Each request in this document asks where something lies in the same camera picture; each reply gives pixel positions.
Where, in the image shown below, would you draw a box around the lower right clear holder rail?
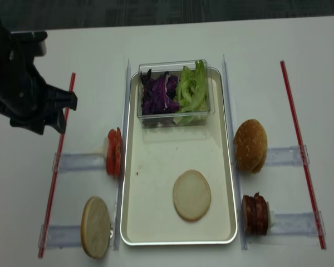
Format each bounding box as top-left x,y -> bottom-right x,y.
268,212 -> 326,236

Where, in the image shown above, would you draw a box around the right long clear divider rail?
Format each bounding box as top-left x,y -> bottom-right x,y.
222,55 -> 249,250

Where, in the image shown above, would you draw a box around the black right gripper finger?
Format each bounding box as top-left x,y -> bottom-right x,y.
9,110 -> 66,135

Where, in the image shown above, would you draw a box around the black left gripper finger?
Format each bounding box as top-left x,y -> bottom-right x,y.
42,83 -> 77,111

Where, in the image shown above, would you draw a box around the red tomato slice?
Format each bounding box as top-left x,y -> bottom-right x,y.
114,127 -> 122,178

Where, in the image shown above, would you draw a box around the upper left clear holder rail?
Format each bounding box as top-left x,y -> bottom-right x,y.
52,153 -> 105,172

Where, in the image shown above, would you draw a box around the brown meat patties stack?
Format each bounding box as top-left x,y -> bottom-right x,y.
242,192 -> 271,236

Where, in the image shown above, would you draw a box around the white pusher block patties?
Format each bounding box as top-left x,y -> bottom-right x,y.
268,211 -> 275,229

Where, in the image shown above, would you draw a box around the red tape strip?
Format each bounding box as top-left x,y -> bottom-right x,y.
280,60 -> 327,250
37,72 -> 76,258

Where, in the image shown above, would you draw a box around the green lettuce leaves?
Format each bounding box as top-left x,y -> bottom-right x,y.
174,60 -> 208,113

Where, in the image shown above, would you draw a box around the upper right clear holder rail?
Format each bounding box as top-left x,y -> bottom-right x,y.
264,145 -> 310,166

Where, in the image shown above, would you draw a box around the left red tape strip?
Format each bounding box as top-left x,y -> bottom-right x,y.
37,72 -> 76,258

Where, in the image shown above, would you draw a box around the right red tape strip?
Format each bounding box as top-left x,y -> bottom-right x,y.
280,60 -> 327,250

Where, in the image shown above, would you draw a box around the lower left clear holder rail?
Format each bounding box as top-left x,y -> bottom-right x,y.
38,225 -> 82,249

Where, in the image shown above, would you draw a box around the cream rectangular metal tray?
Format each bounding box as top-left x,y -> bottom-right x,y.
120,68 -> 238,246

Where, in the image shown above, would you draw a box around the bottom bun slice on tray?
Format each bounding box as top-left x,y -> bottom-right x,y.
173,170 -> 212,221

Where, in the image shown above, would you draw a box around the sesame seed top buns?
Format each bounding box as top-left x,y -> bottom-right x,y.
234,119 -> 268,174

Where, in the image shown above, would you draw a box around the clear holder rail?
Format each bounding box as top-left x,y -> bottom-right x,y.
268,212 -> 326,236
38,225 -> 82,249
264,145 -> 310,166
52,153 -> 105,172

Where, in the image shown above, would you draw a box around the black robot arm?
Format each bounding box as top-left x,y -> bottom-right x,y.
0,18 -> 77,135

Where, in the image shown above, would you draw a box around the clear plastic salad box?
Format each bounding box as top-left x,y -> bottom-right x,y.
136,59 -> 215,128

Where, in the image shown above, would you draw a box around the upright pale bun slice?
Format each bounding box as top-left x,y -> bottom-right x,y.
80,196 -> 111,259

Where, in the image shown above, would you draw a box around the purple cabbage leaves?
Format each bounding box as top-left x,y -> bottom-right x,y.
140,69 -> 182,116

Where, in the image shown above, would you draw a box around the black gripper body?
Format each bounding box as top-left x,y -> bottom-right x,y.
0,27 -> 48,122

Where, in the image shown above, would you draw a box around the remaining red tomato slices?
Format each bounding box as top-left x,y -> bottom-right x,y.
106,129 -> 117,175

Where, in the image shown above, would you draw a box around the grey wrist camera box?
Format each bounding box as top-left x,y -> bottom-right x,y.
12,31 -> 48,57

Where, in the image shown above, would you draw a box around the white pusher block tomato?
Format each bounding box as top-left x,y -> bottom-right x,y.
101,137 -> 110,159

